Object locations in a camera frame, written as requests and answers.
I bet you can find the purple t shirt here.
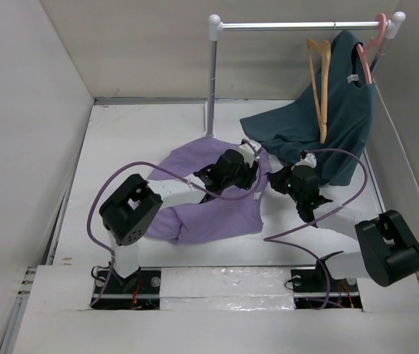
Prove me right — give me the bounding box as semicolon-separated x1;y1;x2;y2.
145;137;271;245

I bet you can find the wooden clothes hanger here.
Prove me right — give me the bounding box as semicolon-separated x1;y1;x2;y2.
306;38;331;144

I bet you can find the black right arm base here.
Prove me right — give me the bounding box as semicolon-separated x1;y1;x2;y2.
285;268;363;310

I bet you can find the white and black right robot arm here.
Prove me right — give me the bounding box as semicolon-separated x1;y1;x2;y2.
268;165;419;290

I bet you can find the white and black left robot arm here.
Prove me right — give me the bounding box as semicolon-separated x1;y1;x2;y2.
99;140;261;293

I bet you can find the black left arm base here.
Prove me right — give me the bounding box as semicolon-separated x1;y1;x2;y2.
91;266;162;310

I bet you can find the dark teal t shirt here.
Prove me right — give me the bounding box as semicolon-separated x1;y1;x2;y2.
240;31;375;187

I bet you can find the pink plastic clothes hanger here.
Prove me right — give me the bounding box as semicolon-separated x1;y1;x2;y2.
355;13;390;85

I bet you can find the white and silver clothes rack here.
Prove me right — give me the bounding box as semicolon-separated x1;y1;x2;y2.
204;11;406;137

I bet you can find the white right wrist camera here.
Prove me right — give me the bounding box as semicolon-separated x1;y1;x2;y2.
296;151;317;169

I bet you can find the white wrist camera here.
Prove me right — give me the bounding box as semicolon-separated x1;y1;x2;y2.
237;139;262;166
296;151;317;169

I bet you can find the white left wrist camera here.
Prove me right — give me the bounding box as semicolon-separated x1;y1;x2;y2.
237;139;262;166

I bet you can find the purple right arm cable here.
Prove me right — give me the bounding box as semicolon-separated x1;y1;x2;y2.
263;147;368;310

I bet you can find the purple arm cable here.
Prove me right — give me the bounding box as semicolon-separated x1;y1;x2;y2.
86;138;264;307
263;147;368;310

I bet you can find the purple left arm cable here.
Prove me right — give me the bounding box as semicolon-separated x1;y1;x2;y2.
86;138;264;307

